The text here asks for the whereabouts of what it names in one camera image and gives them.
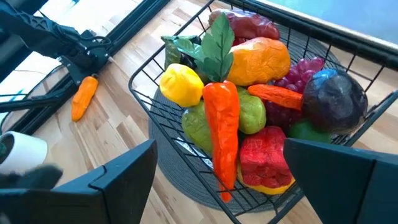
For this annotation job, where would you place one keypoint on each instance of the dark red pepper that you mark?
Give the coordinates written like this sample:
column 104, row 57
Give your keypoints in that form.
column 248, row 25

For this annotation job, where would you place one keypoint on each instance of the light green pepper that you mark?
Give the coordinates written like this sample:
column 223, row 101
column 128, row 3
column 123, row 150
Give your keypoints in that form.
column 252, row 113

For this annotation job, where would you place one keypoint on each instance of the small orange pepper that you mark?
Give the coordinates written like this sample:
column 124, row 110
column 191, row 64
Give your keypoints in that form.
column 83, row 99

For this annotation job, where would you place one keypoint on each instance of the yellow lemon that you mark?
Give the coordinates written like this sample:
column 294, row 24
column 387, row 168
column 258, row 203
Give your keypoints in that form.
column 182, row 85

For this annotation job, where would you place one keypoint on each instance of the orange bell pepper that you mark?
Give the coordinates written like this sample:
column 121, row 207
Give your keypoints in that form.
column 261, row 60

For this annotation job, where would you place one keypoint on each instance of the dark purple plum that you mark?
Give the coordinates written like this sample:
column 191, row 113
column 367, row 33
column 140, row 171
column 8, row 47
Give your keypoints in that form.
column 334, row 102

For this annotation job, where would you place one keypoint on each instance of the green lime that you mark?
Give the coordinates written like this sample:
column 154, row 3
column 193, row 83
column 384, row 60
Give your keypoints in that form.
column 306, row 132

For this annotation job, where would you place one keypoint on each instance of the round grey woven placemat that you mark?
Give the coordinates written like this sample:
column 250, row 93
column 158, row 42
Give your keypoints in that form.
column 186, row 186

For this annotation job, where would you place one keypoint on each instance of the pink grape bunch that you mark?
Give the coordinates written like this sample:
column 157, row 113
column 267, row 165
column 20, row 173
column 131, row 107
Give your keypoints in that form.
column 300, row 73

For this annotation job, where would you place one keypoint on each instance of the red bell pepper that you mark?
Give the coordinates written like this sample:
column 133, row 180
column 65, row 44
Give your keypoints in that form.
column 264, row 155

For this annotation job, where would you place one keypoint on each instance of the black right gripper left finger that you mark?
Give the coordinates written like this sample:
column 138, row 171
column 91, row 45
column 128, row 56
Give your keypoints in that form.
column 87, row 202

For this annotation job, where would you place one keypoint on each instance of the light green cabbage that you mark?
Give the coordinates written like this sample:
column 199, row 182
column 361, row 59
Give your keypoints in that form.
column 196, row 127

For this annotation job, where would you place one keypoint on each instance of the orange carrot with green leaves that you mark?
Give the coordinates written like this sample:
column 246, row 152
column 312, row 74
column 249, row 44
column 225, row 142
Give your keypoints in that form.
column 222, row 124

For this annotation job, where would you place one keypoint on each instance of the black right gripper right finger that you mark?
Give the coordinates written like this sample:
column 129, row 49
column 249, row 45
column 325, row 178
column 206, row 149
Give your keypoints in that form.
column 348, row 189

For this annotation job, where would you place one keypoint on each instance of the thin red chili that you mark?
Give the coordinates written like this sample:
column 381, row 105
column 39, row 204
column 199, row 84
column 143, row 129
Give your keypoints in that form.
column 276, row 96

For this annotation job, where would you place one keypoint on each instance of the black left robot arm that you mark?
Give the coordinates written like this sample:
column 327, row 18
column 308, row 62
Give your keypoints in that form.
column 37, row 31

